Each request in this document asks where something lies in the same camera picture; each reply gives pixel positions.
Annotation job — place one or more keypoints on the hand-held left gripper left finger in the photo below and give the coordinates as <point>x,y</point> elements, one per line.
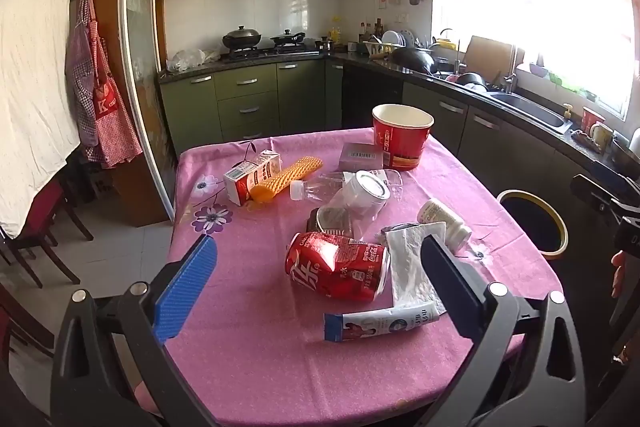
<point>187,287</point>

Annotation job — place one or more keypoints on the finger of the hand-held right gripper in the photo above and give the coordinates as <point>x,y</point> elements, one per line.
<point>607,172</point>
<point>597,194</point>

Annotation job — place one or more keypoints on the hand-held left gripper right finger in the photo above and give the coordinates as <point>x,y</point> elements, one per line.
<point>450,292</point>

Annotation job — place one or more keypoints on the silver-white napkin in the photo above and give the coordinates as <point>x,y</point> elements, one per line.
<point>405,267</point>

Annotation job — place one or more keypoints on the yellow-rimmed trash bin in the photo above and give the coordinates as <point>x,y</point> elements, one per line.
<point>560,232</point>

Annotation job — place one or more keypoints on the white pill bottle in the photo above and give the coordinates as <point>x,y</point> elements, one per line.
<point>440,217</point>

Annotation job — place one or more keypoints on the white toothpaste tube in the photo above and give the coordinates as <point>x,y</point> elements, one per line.
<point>380,322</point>

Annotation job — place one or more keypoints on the red soda can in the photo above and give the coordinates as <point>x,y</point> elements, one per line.
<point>335,267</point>

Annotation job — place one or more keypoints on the white and red carton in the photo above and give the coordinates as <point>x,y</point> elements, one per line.
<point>245,182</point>

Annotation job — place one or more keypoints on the clear plastic jar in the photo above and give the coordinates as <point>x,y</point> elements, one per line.
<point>355,202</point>

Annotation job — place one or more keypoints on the dark tin can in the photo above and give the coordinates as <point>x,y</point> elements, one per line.
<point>330,219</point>

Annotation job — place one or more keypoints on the red paper cup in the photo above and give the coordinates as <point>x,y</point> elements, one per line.
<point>400,147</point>

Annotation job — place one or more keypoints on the clear plastic bottle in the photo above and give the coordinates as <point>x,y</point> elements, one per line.
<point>320,187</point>

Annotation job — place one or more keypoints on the grey cardboard box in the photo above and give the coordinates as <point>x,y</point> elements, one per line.
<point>355,154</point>

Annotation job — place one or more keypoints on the person's right hand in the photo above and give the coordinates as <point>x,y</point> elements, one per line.
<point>619,274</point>

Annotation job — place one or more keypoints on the yellow mug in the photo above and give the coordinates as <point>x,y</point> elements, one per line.
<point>602,136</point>

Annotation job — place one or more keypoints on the dark scrubbing cloth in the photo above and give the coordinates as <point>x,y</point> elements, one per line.
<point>585,139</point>

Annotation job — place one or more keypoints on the yellow soap pump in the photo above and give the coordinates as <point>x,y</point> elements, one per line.
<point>566,112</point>

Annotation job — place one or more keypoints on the pink floral tablecloth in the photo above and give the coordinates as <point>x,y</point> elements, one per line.
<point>250,357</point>

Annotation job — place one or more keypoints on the steel sink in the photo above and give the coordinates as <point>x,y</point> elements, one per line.
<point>535,107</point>

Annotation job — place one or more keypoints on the purple plastic bowl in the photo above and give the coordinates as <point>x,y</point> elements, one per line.
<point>538,70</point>

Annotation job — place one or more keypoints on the steel kitchen faucet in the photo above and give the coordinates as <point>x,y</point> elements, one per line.
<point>510,82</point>

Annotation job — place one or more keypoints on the red cushioned wooden chair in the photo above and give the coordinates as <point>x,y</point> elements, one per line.
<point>47,212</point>
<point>20,322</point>

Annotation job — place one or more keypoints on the black pot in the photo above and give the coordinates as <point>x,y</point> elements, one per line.
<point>471,80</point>

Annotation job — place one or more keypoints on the brown cutting board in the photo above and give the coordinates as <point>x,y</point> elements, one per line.
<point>487,57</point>

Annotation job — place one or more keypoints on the red checkered apron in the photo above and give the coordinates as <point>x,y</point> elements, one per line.
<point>117,127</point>

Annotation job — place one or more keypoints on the thin gooseneck faucet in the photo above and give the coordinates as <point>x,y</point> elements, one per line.
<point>456,57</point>

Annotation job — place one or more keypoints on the frosted glass sliding door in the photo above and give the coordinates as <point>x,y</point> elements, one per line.
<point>142,82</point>

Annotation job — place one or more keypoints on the large black wok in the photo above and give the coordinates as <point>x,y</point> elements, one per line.
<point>415,59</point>

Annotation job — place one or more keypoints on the clear plastic bags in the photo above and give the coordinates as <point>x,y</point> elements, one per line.
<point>190,59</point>

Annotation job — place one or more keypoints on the purple checkered apron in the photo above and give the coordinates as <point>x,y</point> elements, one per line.
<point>77,77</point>

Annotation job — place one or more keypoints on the dark stone countertop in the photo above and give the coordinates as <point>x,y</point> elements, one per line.
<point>380,63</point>

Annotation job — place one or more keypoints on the dish rack with plates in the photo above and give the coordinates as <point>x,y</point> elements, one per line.
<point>397,39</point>

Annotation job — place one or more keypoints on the gas stove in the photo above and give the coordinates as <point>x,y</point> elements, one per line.
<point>272,52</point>

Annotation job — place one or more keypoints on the black lidded wok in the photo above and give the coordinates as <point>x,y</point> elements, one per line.
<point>241,38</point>

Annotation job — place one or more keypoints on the white cloth curtain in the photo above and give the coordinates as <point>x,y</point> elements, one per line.
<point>35,82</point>

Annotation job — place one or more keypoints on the black lidded frying pan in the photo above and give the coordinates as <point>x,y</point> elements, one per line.
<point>287,38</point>

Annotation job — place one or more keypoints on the dark sauce bottle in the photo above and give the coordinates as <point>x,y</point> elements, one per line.
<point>379,29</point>

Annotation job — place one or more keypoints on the small steel pot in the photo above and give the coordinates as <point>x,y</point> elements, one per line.
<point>325,44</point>

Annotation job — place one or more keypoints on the yellow oil bottle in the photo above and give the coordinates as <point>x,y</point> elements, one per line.
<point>336,33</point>

